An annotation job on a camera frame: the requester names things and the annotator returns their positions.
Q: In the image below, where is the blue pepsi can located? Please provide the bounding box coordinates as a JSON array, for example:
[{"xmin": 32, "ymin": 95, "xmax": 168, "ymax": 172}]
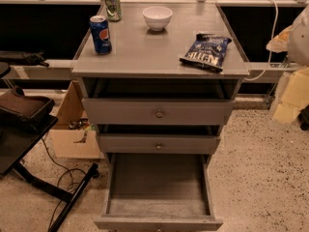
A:
[{"xmin": 90, "ymin": 15, "xmax": 112, "ymax": 54}]

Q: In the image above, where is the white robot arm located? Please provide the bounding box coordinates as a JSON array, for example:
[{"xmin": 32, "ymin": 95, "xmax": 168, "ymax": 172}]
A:
[{"xmin": 287, "ymin": 5, "xmax": 309, "ymax": 66}]

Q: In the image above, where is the grey top drawer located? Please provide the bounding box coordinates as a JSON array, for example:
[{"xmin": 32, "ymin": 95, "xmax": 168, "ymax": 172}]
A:
[{"xmin": 83, "ymin": 78, "xmax": 234, "ymax": 126}]

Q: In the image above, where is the grey drawer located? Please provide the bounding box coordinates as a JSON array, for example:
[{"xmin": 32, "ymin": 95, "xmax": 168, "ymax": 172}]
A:
[
  {"xmin": 98, "ymin": 125, "xmax": 222, "ymax": 155},
  {"xmin": 83, "ymin": 78, "xmax": 234, "ymax": 126},
  {"xmin": 94, "ymin": 154, "xmax": 223, "ymax": 232}
]

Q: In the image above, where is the grey middle drawer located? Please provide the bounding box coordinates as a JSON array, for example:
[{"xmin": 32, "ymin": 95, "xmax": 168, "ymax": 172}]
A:
[{"xmin": 98, "ymin": 125, "xmax": 222, "ymax": 155}]

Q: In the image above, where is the grey bottom drawer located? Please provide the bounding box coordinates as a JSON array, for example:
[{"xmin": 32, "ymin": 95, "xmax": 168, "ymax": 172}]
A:
[{"xmin": 94, "ymin": 154, "xmax": 223, "ymax": 232}]

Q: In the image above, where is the green soda can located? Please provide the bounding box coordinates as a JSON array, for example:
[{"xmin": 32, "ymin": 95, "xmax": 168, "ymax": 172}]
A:
[{"xmin": 104, "ymin": 0, "xmax": 122, "ymax": 21}]

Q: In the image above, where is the blue chip bag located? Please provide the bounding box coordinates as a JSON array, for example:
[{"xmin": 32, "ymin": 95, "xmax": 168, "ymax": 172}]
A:
[{"xmin": 180, "ymin": 33, "xmax": 232, "ymax": 73}]

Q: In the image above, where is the cardboard box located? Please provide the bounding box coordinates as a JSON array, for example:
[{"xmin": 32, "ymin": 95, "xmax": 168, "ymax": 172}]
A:
[{"xmin": 49, "ymin": 81, "xmax": 103, "ymax": 160}]

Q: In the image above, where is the white ceramic bowl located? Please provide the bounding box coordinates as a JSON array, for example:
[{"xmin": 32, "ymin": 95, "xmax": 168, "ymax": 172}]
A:
[{"xmin": 143, "ymin": 6, "xmax": 173, "ymax": 31}]

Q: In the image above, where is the black stand with tray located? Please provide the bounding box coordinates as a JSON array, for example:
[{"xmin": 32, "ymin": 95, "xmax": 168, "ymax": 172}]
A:
[{"xmin": 0, "ymin": 98, "xmax": 98, "ymax": 232}]

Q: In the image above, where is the grey side rail shelf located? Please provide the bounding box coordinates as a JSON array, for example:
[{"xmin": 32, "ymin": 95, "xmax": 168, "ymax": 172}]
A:
[{"xmin": 244, "ymin": 62, "xmax": 303, "ymax": 83}]

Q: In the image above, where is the black floor cable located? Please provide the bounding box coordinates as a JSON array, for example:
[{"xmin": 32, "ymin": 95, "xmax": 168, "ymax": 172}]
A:
[{"xmin": 40, "ymin": 136, "xmax": 88, "ymax": 230}]

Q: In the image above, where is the white hanging cable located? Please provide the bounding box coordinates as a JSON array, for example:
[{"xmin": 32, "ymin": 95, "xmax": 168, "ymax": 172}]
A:
[{"xmin": 243, "ymin": 0, "xmax": 280, "ymax": 82}]

